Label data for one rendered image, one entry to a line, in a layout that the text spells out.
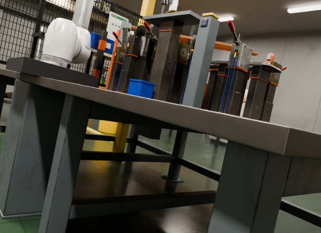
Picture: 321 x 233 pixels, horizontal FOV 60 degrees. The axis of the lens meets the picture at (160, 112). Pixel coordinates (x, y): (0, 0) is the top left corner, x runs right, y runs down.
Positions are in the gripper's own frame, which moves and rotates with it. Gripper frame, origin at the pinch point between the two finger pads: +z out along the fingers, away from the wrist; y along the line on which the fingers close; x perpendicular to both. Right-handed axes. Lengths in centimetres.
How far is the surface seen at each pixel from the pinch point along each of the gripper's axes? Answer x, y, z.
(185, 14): -16.8, -2.5, 8.5
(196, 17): -18.4, 3.3, 8.5
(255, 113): -35, 42, 49
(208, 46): -29.3, 5.3, 23.3
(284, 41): 347, 584, -182
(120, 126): 144, 52, 87
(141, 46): 35.7, 3.9, 19.5
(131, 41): 34.7, -4.7, 18.7
